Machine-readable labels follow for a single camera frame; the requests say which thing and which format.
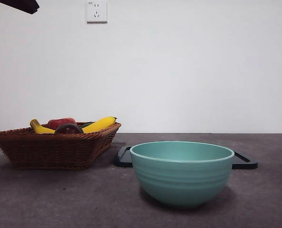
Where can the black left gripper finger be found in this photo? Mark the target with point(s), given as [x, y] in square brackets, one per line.
[24, 5]

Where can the dark red plum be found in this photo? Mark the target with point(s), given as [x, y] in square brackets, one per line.
[68, 129]

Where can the teal ribbed bowl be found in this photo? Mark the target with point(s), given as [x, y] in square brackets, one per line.
[182, 180]

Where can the red apple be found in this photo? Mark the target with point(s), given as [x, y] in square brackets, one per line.
[60, 121]

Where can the dark green vegetable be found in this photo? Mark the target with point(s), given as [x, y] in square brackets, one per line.
[87, 124]

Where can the yellow banana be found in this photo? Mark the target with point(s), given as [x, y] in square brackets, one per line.
[100, 124]

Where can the brown wicker basket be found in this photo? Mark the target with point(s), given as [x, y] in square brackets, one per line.
[48, 152]

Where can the black rectangular tray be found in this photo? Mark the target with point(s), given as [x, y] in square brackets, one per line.
[122, 164]

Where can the white wall socket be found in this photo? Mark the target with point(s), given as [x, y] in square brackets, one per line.
[97, 13]

